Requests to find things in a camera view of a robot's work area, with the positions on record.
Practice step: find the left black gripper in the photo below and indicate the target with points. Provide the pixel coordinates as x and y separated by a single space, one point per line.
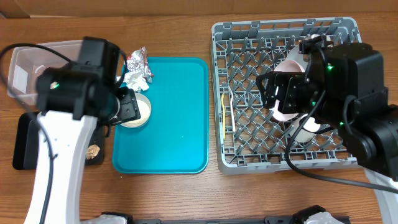
128 109

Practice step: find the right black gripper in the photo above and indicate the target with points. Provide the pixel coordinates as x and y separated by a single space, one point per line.
267 83

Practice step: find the grey bowl of rice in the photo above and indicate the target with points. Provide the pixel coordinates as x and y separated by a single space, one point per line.
145 109

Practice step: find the white pink-rimmed plate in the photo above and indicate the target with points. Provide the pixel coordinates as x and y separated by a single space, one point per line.
294 62

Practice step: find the white plastic fork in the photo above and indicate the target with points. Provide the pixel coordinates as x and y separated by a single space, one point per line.
231 99

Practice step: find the yellow plastic spoon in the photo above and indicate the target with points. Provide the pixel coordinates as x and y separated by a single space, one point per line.
223 116

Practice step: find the brown food scrap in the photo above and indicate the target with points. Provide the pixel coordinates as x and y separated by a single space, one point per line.
92 151

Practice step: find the cream plastic cup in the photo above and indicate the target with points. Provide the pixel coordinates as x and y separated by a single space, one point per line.
308 130

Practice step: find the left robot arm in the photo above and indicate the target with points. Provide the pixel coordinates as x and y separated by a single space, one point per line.
64 138

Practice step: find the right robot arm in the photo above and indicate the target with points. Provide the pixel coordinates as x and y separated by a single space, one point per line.
343 87

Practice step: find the grey dishwasher rack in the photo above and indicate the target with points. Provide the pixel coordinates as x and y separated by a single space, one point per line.
241 51

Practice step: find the crumpled aluminium foil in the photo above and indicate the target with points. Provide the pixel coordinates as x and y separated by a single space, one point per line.
138 66

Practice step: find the teal serving tray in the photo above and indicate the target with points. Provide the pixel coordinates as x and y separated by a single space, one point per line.
175 139

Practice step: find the black plastic tray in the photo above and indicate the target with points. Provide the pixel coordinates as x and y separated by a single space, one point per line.
27 145

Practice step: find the clear plastic bin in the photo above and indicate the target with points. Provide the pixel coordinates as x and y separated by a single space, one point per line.
28 62

